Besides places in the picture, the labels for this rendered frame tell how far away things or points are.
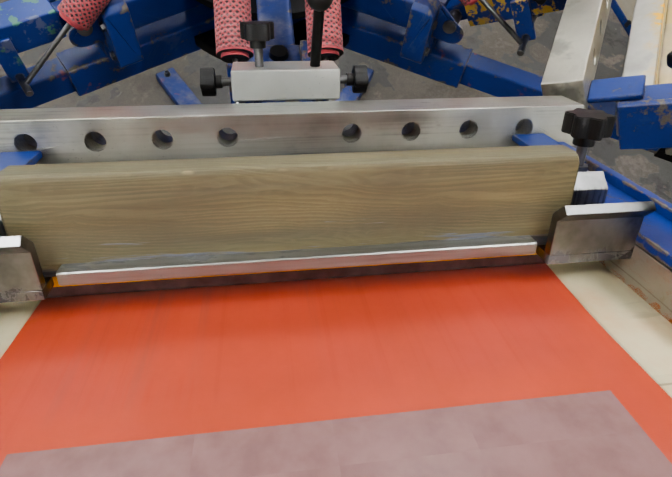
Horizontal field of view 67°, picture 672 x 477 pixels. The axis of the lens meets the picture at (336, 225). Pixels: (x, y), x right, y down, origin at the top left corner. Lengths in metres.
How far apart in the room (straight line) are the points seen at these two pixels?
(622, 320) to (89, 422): 0.36
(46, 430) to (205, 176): 0.17
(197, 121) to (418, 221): 0.28
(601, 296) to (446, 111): 0.27
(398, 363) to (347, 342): 0.04
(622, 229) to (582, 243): 0.03
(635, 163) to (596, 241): 2.05
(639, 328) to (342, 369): 0.22
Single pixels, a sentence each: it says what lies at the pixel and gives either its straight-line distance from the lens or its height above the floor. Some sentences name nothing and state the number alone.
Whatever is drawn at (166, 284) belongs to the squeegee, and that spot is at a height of 1.22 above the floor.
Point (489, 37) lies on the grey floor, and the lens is 2.74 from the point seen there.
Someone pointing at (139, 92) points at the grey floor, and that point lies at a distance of 2.32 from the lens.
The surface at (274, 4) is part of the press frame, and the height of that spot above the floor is 1.02.
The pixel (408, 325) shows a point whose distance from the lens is 0.37.
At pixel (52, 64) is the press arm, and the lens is 1.05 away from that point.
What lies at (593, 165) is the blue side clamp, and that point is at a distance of 0.57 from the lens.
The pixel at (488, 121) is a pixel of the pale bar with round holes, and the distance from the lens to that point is 0.62.
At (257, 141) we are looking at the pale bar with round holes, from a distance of 0.57.
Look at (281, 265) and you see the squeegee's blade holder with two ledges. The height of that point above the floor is 1.25.
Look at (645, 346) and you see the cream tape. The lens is 0.41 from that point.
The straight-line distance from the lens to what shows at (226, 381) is 0.33.
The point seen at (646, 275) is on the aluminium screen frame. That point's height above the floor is 1.25.
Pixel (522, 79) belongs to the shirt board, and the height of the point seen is 0.92.
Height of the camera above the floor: 1.58
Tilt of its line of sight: 59 degrees down
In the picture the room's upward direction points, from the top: 9 degrees clockwise
